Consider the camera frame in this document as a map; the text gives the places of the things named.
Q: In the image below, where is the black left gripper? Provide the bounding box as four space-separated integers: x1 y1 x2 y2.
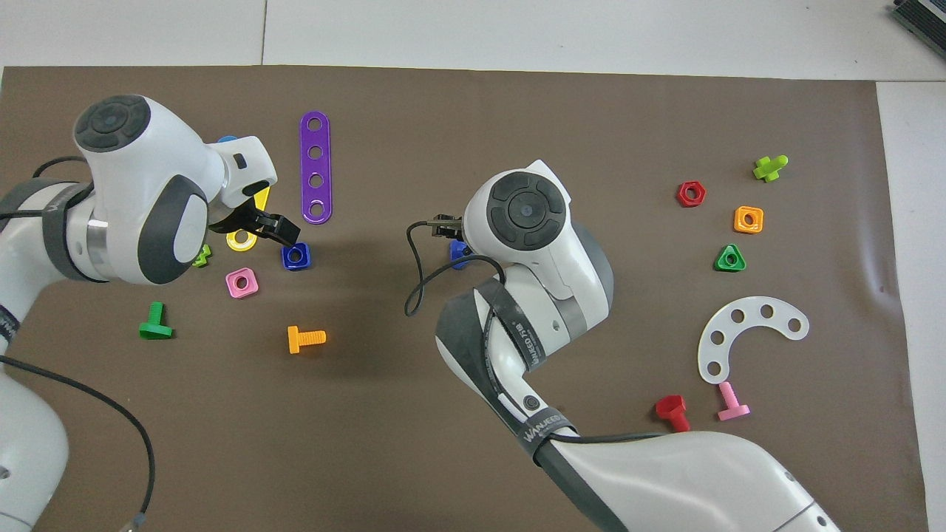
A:
209 201 303 248

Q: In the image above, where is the yellow three-hole plastic strip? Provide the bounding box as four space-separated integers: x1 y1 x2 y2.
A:
225 185 273 252

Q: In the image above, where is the pink square plastic nut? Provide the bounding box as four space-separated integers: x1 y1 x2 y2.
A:
225 267 260 299

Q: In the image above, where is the purple four-hole plastic strip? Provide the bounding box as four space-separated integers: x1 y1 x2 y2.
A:
299 111 333 225

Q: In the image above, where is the orange plastic bolt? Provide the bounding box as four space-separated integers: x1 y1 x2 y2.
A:
287 326 327 355

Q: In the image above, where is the dark green plastic bolt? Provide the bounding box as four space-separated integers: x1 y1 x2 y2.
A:
138 301 174 341

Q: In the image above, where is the brown table mat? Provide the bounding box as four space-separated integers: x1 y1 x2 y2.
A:
0 65 930 532

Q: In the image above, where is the white curved five-hole plate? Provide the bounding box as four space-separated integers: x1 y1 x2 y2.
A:
697 296 810 386

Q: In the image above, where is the red plastic bolt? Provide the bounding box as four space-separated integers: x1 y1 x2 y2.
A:
655 395 692 435

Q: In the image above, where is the lime green cross-head bolt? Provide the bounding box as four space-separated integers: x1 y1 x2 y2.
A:
752 154 789 183

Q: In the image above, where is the pink plastic bolt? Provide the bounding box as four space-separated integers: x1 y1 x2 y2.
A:
716 381 751 423

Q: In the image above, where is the grey ribbed device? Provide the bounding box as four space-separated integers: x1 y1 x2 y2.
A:
890 0 946 42

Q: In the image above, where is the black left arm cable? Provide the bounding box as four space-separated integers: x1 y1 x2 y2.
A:
0 155 157 522

